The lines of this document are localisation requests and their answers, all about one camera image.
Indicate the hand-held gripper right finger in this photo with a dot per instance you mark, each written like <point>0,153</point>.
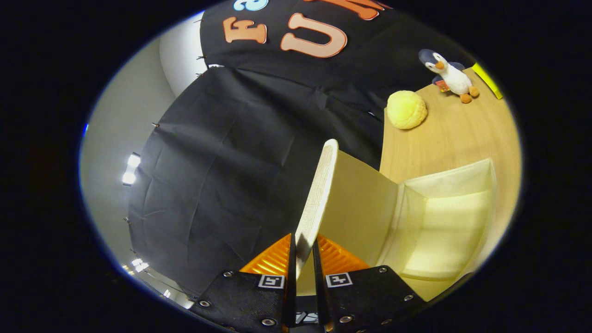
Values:
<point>319,286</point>

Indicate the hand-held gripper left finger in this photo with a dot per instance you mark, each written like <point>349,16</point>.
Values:
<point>292,277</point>

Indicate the ceiling light panel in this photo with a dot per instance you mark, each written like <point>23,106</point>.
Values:
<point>132,169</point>

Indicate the plush penguin toy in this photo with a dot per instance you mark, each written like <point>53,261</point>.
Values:
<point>455,78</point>

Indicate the yellow round bread plush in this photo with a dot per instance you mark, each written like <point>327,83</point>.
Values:
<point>407,110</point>

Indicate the yellow book red circle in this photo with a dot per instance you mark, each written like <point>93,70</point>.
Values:
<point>488,81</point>

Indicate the black backdrop cloth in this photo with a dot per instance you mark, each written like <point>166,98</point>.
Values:
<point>231,162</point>

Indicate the cream fabric storage box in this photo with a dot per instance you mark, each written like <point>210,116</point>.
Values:
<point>360,208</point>

